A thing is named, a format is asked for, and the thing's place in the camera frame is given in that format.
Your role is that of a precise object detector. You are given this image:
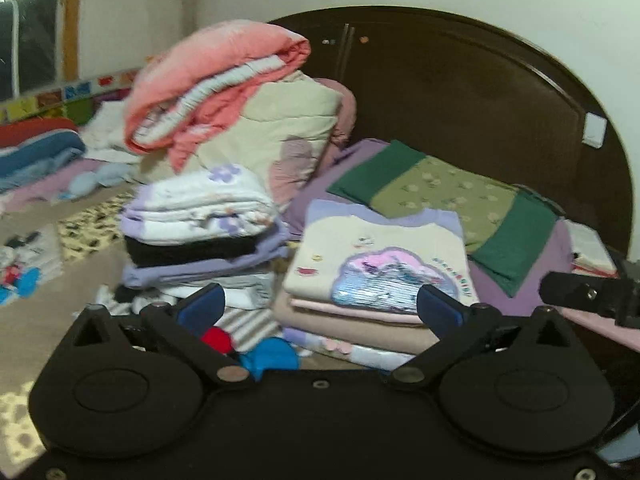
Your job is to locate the light blue plush toy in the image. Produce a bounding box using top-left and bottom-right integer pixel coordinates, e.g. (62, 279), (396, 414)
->
(60, 162), (136, 201)

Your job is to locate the colourful alphabet foam panel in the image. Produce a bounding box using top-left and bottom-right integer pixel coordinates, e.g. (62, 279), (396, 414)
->
(0, 67), (146, 123)

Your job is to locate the cream folded quilt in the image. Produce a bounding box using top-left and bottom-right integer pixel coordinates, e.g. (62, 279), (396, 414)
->
(137, 70), (358, 221)

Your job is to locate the white wall switch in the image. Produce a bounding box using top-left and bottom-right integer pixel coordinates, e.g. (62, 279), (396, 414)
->
(582, 112), (608, 148)

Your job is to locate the white tube frame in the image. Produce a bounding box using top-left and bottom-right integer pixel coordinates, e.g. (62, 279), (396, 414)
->
(9, 0), (22, 98)

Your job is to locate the beige folded garment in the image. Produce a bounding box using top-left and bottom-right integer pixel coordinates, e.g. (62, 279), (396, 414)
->
(272, 292), (441, 356)

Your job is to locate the black folded garment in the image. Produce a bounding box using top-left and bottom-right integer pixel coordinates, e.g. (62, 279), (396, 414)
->
(124, 232), (273, 268)

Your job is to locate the wooden window trim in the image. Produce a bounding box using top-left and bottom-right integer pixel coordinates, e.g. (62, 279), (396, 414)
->
(61, 0), (85, 83)

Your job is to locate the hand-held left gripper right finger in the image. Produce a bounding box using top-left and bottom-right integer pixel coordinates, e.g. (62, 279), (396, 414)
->
(389, 284), (578, 393)

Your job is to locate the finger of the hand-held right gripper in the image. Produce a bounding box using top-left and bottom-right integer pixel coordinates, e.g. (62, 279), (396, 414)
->
(539, 260), (640, 330)

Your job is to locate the pink folded quilt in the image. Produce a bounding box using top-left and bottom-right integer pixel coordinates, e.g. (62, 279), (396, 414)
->
(122, 19), (312, 171)

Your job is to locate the pale pink folded garment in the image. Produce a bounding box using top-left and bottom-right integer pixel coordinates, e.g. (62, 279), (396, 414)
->
(290, 297), (426, 325)

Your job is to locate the lavender folded garment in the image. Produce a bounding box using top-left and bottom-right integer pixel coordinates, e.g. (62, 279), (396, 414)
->
(120, 220), (293, 288)

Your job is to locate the dark wooden headboard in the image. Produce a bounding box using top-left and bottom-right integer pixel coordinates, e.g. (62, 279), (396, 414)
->
(265, 6), (633, 261)

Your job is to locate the blue folded quilt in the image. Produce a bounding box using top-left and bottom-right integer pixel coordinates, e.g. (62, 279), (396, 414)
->
(0, 130), (88, 193)

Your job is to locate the window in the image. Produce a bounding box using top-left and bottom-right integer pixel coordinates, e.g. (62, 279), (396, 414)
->
(0, 0), (66, 103)

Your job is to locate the cartoon mouse printed blanket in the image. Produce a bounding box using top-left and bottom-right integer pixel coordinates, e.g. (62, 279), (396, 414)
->
(0, 190), (321, 466)

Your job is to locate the white grey folded garment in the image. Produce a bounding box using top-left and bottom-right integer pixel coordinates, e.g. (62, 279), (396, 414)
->
(97, 270), (281, 311)

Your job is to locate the white floral folded blanket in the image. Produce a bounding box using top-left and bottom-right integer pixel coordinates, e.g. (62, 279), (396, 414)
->
(120, 164), (281, 241)

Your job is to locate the pink cloth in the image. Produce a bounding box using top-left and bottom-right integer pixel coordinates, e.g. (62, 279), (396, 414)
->
(557, 305), (640, 361)

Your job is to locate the white crumpled blanket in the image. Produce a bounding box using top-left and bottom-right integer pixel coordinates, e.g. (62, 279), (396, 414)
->
(80, 100), (146, 166)

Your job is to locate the floral lavender folded cloth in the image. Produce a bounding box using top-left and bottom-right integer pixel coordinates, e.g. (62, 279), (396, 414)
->
(282, 327), (418, 372)

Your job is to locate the green floral folded cloth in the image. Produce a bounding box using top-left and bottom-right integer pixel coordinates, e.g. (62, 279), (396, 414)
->
(326, 139), (558, 298)

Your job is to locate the cream sequin sweatshirt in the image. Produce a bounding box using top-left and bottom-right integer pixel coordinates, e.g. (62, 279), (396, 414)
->
(282, 199), (481, 316)

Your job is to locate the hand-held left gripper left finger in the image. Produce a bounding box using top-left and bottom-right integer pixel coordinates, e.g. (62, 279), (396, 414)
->
(67, 283), (253, 393)

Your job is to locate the red pillow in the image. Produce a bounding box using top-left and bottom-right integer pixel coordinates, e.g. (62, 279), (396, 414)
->
(0, 117), (81, 148)

